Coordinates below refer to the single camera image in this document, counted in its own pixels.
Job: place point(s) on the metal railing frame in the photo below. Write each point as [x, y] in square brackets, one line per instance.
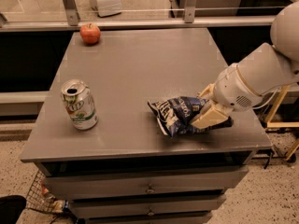
[58, 15]

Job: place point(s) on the black object bottom left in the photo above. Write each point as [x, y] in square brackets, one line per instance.
[11, 208]

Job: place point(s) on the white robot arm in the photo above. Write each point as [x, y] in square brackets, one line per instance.
[274, 64]

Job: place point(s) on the top drawer with knob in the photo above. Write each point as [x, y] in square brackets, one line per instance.
[145, 183]

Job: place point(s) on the wire mesh basket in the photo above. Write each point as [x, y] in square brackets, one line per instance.
[41, 200]

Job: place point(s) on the middle drawer with knob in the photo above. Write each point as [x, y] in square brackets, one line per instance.
[149, 206]

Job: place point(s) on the red apple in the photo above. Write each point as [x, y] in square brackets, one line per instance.
[90, 33]

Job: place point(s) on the grey drawer cabinet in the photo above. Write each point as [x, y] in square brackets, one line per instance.
[125, 71]

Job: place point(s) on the drawer with knob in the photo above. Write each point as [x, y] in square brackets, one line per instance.
[149, 206]
[145, 183]

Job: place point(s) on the green white soda can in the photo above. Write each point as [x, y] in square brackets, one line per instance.
[79, 104]

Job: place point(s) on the blue potato chip bag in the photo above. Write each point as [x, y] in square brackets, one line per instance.
[174, 115]

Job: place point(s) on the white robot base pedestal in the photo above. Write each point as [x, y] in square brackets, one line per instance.
[106, 8]

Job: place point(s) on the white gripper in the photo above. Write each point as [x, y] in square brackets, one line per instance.
[234, 89]

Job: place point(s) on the yellow wooden stand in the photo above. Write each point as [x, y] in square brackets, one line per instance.
[271, 122]

